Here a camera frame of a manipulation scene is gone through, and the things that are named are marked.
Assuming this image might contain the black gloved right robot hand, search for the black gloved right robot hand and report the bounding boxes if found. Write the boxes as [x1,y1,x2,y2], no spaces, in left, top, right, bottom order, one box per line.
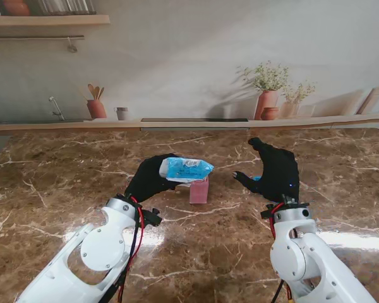
[232,137,301,203]

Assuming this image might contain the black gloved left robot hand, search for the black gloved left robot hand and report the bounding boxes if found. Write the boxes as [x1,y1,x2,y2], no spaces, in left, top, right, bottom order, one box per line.
[124,153,181,204]

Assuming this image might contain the blue white seasoning refill bag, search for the blue white seasoning refill bag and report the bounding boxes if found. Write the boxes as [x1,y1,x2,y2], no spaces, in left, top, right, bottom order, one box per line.
[159,157,215,184]

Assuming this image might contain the clear square bottle pink seasoning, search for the clear square bottle pink seasoning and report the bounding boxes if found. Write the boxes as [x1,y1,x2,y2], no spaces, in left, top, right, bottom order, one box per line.
[189,176,209,205]

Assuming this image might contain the small round terracotta pot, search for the small round terracotta pot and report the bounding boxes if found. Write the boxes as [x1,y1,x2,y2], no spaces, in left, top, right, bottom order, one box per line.
[260,106,280,121]

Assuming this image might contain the pale vase with plant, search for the pale vase with plant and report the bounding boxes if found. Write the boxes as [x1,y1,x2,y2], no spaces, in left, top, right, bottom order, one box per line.
[279,81,316,119]

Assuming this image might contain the tall terracotta vase with flowers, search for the tall terracotta vase with flowers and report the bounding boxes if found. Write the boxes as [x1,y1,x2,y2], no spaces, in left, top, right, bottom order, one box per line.
[236,61,290,121]

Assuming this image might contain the terracotta pot with wooden utensils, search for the terracotta pot with wooden utensils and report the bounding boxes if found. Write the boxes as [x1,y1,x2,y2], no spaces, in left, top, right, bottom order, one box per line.
[87,83,108,119]

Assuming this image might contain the metal faucet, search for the metal faucet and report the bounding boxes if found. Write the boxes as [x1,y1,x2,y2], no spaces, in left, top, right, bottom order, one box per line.
[48,96,66,121]

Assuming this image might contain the orange pot on shelf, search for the orange pot on shelf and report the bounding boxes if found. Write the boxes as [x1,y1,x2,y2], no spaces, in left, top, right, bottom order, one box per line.
[3,0,31,16]

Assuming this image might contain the red black right arm cables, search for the red black right arm cables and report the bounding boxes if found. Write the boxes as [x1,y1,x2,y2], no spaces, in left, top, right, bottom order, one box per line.
[270,203,294,303]

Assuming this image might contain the red black arm cables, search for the red black arm cables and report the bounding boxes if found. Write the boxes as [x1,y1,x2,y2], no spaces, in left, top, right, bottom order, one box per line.
[115,197,145,303]
[270,203,294,303]

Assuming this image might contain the red black left arm cables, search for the red black left arm cables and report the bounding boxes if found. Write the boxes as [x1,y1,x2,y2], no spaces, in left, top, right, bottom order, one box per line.
[115,197,145,303]

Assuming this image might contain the metal hanging rail with hook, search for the metal hanging rail with hook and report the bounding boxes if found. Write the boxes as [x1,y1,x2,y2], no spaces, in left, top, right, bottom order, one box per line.
[0,35,85,53]

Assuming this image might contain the wooden wall shelf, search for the wooden wall shelf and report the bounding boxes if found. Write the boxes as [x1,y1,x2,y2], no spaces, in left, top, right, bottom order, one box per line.
[0,14,111,28]

